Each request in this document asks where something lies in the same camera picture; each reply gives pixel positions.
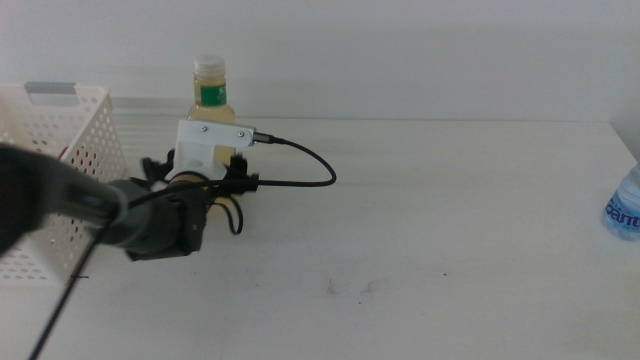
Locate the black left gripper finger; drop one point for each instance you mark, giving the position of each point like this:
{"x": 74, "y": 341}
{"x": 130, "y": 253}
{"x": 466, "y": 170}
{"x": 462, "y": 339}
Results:
{"x": 242, "y": 175}
{"x": 155, "y": 171}

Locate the yellow liquid bottle white cap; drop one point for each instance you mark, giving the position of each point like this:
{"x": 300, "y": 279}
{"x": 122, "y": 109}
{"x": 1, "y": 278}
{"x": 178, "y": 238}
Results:
{"x": 210, "y": 95}

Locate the clear water bottle blue label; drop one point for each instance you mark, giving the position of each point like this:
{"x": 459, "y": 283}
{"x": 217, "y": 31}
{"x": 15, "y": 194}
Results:
{"x": 625, "y": 205}

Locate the white perforated plastic basket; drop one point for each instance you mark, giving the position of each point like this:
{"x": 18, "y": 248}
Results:
{"x": 95, "y": 92}

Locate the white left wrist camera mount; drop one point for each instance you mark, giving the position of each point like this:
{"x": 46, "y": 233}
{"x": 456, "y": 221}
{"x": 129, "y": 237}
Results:
{"x": 210, "y": 135}

